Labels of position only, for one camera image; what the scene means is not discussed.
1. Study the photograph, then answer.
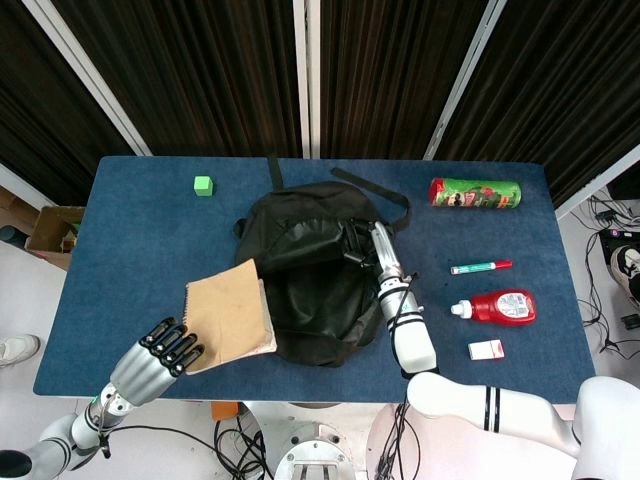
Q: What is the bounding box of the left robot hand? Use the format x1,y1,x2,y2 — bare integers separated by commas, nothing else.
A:
108,316,206,407

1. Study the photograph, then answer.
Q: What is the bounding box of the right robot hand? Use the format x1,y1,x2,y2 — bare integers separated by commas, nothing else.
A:
341,218,405,282

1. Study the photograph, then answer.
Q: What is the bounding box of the black fabric backpack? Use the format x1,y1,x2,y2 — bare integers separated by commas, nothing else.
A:
233,155,412,369

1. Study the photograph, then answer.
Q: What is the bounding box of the spiral bound notebook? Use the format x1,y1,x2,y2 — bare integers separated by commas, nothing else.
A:
184,258,279,375

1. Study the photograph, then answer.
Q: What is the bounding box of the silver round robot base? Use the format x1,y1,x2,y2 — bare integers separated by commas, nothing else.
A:
273,422,357,480

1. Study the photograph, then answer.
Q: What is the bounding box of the red capped marker pen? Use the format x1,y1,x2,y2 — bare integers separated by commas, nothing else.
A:
450,259,514,276

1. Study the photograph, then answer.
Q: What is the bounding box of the green red chips can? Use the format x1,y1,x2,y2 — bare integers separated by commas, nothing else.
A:
427,177,523,210

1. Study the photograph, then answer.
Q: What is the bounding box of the white shoe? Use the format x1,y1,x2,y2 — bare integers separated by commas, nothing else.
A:
0,333,41,369

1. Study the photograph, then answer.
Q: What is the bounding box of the blue table cloth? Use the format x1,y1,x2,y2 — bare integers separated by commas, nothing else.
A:
33,155,597,404

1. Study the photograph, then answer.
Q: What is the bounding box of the red ketchup squeeze bottle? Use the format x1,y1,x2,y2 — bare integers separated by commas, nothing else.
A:
450,288,539,324

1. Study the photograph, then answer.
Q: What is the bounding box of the small white red box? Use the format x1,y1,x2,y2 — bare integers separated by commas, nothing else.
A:
468,338,506,361

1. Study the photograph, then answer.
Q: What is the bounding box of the brown cardboard box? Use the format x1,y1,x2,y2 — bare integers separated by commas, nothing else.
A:
25,205,86,271

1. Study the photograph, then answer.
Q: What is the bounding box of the dark brown pleated curtain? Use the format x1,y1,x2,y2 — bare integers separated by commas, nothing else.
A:
433,0,640,207
49,0,304,159
319,0,482,160
0,0,137,207

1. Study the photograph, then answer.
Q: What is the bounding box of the black and white sneaker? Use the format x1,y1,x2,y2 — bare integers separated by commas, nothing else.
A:
609,244,640,306

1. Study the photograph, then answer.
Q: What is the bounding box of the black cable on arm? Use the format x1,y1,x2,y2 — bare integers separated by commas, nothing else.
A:
385,272,419,381

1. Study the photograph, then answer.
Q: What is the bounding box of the white partition frame post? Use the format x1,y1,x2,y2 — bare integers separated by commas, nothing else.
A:
553,144,640,221
424,0,509,161
292,0,322,160
34,0,154,157

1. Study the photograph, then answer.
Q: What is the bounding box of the black floor cable tangle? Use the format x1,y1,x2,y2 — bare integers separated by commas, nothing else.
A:
569,194,640,354

